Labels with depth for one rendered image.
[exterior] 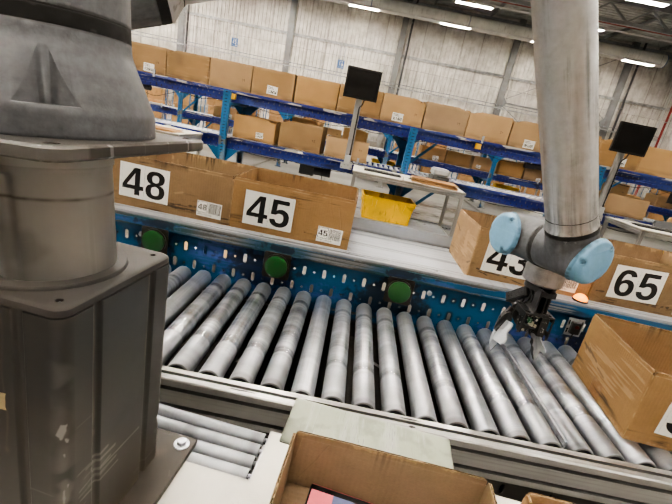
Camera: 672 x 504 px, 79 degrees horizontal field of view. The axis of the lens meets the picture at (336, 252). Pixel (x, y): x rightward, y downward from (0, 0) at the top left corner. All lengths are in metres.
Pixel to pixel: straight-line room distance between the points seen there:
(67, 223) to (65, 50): 0.15
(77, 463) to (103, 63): 0.39
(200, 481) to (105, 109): 0.51
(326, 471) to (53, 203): 0.49
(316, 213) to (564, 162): 0.76
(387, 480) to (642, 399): 0.62
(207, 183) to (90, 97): 0.96
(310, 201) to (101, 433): 0.92
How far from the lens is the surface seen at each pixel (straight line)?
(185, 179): 1.38
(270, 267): 1.28
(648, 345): 1.41
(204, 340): 1.00
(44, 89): 0.42
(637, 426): 1.14
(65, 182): 0.45
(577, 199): 0.80
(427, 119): 5.83
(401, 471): 0.66
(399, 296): 1.29
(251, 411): 0.87
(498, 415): 1.03
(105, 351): 0.49
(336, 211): 1.28
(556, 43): 0.73
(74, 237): 0.47
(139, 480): 0.70
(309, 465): 0.67
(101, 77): 0.43
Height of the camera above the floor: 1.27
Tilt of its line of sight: 18 degrees down
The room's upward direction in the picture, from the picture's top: 12 degrees clockwise
